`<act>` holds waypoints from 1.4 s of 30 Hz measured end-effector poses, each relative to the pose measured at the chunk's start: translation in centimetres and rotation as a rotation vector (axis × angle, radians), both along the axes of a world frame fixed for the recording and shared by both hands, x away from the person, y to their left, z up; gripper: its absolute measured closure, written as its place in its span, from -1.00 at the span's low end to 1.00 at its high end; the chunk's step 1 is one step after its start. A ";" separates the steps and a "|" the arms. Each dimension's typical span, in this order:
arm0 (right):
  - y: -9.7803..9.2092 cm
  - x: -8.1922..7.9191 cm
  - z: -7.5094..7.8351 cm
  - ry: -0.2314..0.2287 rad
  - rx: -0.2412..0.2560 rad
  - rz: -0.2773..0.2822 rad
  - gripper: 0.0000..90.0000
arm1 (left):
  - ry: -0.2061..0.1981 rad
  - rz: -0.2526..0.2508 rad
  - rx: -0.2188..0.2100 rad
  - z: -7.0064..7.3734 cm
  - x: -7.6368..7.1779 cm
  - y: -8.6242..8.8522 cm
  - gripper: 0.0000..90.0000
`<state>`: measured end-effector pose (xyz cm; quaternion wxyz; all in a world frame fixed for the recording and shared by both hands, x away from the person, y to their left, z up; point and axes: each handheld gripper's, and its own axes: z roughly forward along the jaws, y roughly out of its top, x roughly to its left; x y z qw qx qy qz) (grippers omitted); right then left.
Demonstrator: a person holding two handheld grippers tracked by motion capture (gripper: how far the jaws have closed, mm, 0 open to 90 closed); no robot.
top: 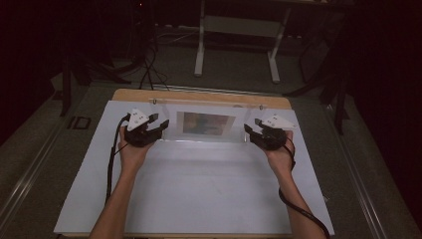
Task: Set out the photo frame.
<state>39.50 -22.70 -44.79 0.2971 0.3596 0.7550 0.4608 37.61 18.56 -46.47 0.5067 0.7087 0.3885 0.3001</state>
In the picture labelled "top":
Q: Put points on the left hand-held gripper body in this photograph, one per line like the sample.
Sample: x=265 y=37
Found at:
x=141 y=134

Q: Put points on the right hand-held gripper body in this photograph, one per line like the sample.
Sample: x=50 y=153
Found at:
x=273 y=137

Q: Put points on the clear acrylic photo frame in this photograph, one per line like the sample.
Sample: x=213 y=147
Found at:
x=170 y=116

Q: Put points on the paper photo print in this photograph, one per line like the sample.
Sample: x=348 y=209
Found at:
x=205 y=123

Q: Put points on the person's right hand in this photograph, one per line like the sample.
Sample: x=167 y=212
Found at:
x=281 y=161

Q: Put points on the person's left hand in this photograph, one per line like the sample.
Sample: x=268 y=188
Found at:
x=132 y=157

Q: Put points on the wooden table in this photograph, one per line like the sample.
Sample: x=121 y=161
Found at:
x=199 y=94

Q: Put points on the black floor socket plate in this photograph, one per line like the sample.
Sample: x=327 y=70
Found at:
x=79 y=122

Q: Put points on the white table cover board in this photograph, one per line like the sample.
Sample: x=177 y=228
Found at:
x=205 y=186

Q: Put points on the black metal stand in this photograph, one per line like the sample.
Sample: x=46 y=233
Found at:
x=68 y=83
x=338 y=99

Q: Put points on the white metal desk frame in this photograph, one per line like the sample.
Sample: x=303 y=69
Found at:
x=240 y=26

